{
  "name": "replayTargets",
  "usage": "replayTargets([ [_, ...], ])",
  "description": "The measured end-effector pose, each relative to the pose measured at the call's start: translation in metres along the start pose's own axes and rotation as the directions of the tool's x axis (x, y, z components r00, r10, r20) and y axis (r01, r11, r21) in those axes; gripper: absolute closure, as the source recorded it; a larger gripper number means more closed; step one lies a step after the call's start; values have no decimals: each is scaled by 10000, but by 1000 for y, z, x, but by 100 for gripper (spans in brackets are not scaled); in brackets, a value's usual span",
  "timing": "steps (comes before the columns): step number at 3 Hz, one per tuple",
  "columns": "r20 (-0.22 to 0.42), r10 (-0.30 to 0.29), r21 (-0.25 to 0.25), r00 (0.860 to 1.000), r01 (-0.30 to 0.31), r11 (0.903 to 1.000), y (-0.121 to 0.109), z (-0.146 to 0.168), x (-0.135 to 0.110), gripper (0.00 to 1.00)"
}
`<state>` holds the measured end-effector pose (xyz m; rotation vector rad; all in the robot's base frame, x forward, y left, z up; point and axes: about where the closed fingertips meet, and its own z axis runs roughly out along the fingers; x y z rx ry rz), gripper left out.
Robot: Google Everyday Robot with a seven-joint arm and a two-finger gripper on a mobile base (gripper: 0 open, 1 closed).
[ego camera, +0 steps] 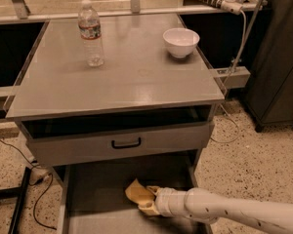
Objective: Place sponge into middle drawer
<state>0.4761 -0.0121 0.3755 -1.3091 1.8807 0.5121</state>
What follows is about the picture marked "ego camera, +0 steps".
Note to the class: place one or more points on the clear plastic water bottle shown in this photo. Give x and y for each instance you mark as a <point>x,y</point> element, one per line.
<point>90,31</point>

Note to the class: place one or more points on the open grey middle drawer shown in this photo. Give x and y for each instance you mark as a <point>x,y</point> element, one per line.
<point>94,200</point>

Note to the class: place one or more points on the white power strip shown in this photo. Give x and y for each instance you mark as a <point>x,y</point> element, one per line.
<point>231,6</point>

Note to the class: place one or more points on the grey drawer cabinet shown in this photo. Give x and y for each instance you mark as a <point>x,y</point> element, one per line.
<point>140,86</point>

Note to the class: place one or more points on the grey metal bracket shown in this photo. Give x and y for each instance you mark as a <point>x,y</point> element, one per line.
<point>236,79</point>

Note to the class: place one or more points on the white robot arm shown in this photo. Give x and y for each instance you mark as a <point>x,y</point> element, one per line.
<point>202,205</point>

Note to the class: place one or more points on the yellow sponge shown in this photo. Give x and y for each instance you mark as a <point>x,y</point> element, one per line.
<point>138,194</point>

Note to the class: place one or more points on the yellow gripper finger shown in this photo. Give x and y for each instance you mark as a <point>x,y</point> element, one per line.
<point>148,208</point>
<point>153,189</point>

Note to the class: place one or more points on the grey top drawer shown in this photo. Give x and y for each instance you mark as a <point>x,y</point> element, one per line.
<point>66,150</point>

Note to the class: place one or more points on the black drawer handle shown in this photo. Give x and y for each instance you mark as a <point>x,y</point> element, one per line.
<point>126,144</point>

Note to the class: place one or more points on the white ceramic bowl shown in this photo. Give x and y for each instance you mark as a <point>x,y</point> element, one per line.
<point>180,42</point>

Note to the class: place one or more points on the black metal frame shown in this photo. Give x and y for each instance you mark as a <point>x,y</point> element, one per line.
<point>19,194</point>

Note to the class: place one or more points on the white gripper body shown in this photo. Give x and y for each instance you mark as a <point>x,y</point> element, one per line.
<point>163,201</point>

